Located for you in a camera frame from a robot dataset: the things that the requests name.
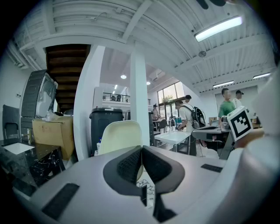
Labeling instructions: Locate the black chair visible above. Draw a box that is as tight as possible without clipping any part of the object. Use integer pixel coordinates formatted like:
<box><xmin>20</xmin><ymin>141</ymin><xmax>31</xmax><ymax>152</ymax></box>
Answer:
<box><xmin>2</xmin><ymin>104</ymin><xmax>23</xmax><ymax>141</ymax></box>

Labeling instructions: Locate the brown staircase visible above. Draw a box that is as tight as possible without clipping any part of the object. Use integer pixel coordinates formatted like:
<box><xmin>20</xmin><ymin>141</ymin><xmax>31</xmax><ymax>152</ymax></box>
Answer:
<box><xmin>45</xmin><ymin>43</ymin><xmax>91</xmax><ymax>111</ymax></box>

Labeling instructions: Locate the black railing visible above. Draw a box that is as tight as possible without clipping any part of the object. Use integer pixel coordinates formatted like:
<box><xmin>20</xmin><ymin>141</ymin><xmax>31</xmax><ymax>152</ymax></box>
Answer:
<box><xmin>102</xmin><ymin>92</ymin><xmax>152</xmax><ymax>103</ymax></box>

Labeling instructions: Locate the large grey wrapped appliance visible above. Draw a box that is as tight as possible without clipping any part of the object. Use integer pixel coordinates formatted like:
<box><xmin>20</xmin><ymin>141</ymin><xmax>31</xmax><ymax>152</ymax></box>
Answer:
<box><xmin>21</xmin><ymin>69</ymin><xmax>59</xmax><ymax>119</ymax></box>

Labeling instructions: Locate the white paper sheet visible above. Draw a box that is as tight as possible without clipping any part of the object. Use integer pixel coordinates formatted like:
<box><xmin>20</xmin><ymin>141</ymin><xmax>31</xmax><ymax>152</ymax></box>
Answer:
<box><xmin>3</xmin><ymin>142</ymin><xmax>35</xmax><ymax>154</ymax></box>

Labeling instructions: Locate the large window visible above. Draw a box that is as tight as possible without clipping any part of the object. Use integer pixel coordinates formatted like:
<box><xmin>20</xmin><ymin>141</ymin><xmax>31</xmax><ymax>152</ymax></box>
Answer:
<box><xmin>157</xmin><ymin>81</ymin><xmax>186</xmax><ymax>120</ymax></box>

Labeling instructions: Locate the long ceiling tube light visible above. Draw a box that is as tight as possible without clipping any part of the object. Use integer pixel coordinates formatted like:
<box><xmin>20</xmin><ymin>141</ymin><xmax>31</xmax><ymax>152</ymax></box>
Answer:
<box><xmin>194</xmin><ymin>16</ymin><xmax>244</xmax><ymax>42</ymax></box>

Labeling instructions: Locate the black marble table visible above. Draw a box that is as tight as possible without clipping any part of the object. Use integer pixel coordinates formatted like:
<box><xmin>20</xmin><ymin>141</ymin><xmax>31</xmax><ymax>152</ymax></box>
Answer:
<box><xmin>0</xmin><ymin>139</ymin><xmax>66</xmax><ymax>197</ymax></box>

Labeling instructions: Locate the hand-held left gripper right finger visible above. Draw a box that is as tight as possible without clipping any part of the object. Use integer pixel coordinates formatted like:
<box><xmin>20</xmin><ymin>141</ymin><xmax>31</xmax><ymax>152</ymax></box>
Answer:
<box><xmin>142</xmin><ymin>144</ymin><xmax>186</xmax><ymax>223</ymax></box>

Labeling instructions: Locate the person's right forearm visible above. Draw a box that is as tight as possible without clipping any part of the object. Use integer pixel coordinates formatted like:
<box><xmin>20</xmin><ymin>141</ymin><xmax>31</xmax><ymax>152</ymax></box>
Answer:
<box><xmin>235</xmin><ymin>129</ymin><xmax>265</xmax><ymax>150</ymax></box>

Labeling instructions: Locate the white rectangular sink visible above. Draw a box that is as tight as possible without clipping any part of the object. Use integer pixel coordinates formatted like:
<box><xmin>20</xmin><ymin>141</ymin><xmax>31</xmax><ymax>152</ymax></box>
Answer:
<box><xmin>154</xmin><ymin>130</ymin><xmax>192</xmax><ymax>145</ymax></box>

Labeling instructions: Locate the white bottle blue cap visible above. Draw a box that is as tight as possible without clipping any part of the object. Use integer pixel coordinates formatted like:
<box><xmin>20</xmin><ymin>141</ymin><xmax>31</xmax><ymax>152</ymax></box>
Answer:
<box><xmin>97</xmin><ymin>136</ymin><xmax>104</xmax><ymax>154</ymax></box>

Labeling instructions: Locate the large black bin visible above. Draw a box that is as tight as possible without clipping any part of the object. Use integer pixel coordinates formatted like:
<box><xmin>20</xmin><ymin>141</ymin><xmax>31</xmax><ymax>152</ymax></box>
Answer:
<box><xmin>89</xmin><ymin>108</ymin><xmax>124</xmax><ymax>157</ymax></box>

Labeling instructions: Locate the black backpack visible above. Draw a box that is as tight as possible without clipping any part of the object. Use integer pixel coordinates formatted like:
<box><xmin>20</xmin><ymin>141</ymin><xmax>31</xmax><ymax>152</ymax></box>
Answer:
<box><xmin>191</xmin><ymin>106</ymin><xmax>207</xmax><ymax>130</ymax></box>

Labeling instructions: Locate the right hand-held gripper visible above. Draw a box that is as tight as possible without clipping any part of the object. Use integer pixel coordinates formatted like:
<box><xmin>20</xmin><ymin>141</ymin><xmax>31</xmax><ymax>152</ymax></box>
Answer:
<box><xmin>192</xmin><ymin>106</ymin><xmax>254</xmax><ymax>143</ymax></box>

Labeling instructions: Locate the large cardboard box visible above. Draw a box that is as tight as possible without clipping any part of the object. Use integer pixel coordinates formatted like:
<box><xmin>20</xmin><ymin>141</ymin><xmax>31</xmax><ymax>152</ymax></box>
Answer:
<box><xmin>32</xmin><ymin>115</ymin><xmax>75</xmax><ymax>161</ymax></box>

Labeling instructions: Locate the clear plastic wrap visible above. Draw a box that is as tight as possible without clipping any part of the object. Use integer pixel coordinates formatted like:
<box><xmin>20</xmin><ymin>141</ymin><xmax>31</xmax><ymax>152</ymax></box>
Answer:
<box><xmin>42</xmin><ymin>109</ymin><xmax>64</xmax><ymax>122</ymax></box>

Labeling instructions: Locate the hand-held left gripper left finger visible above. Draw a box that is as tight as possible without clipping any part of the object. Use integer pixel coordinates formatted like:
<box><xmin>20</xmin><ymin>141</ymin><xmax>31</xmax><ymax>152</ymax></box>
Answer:
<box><xmin>102</xmin><ymin>145</ymin><xmax>148</xmax><ymax>207</ymax></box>

